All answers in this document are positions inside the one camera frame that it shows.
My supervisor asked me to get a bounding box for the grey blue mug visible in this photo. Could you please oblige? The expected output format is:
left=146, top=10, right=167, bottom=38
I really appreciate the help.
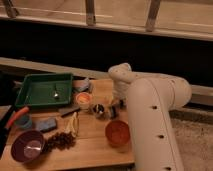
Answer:
left=73, top=78, right=93, bottom=92

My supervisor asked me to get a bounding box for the blue sponge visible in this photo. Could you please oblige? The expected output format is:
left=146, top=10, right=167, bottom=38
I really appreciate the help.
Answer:
left=35, top=118, right=57, bottom=132

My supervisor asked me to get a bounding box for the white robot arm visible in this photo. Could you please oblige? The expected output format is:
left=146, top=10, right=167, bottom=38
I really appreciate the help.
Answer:
left=108, top=63, right=192, bottom=171

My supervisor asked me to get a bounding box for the small blue cup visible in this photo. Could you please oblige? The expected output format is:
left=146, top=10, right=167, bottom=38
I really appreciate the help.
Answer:
left=15, top=115, right=32, bottom=129

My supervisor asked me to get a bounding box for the metal spoon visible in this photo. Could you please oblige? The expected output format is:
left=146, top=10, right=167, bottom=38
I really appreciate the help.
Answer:
left=53, top=84, right=59, bottom=99

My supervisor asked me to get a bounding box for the red bowl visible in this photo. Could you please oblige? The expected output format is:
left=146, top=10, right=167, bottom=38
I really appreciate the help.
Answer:
left=105, top=120, right=130, bottom=147

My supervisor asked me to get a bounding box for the bunch of dark grapes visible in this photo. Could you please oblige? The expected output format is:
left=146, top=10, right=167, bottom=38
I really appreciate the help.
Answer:
left=44, top=132, right=75, bottom=152

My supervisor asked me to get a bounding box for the purple bowl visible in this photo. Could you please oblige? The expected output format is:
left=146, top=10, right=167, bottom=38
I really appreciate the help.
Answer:
left=11, top=130, right=45, bottom=163

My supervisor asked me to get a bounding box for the dark flat spatula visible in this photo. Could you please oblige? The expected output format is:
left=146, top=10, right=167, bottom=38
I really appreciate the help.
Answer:
left=59, top=105, right=80, bottom=117

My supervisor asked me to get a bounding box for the black dish brush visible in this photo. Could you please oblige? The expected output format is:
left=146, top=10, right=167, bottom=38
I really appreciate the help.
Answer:
left=108, top=105, right=119, bottom=119

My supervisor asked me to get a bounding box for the green plastic tray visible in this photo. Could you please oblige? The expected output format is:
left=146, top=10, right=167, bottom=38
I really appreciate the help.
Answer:
left=15, top=73, right=73, bottom=108

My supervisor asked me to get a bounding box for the orange handled knife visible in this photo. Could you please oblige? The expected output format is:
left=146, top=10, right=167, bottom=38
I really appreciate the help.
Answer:
left=0, top=106, right=29, bottom=157

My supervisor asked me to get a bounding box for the orange cup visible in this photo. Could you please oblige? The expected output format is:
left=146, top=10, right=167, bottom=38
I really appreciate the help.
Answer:
left=75, top=92, right=91, bottom=110

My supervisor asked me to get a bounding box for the yellow banana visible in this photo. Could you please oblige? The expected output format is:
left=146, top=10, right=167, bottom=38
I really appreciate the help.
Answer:
left=65, top=113, right=79, bottom=137

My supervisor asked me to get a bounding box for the small dark round jar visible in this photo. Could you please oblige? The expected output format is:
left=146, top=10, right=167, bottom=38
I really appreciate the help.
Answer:
left=92, top=104, right=105, bottom=119

